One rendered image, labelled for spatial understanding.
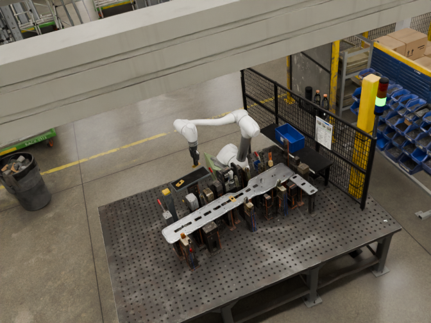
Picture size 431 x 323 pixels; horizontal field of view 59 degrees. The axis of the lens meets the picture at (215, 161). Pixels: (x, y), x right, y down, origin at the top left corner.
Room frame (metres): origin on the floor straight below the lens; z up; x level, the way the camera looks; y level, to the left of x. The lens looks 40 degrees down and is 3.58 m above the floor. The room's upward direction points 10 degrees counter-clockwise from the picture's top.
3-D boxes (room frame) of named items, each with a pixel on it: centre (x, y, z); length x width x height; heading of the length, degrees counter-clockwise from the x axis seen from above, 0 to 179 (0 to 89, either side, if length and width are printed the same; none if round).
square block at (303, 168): (2.66, -0.82, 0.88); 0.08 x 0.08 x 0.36; 26
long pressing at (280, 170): (2.44, -0.08, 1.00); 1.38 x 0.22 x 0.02; 116
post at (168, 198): (2.55, 0.49, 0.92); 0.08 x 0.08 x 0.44; 26
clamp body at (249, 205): (2.33, -0.22, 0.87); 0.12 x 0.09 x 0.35; 26
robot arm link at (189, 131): (2.75, 0.17, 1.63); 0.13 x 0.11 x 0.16; 34
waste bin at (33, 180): (4.02, 2.55, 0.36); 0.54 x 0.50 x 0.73; 14
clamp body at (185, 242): (2.04, 0.36, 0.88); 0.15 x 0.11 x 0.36; 26
